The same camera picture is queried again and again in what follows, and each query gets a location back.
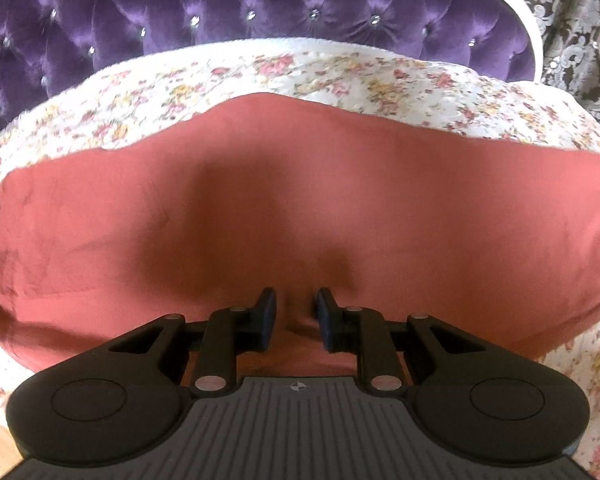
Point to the rust red pants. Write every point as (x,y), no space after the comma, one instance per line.
(498,238)

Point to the purple tufted headboard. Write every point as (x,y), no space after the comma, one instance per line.
(49,46)

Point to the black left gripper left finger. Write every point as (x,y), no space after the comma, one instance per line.
(227,334)

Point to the floral bed sheet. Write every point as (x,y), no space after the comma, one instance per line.
(132,101)

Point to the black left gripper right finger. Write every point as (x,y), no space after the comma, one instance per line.
(364,333)

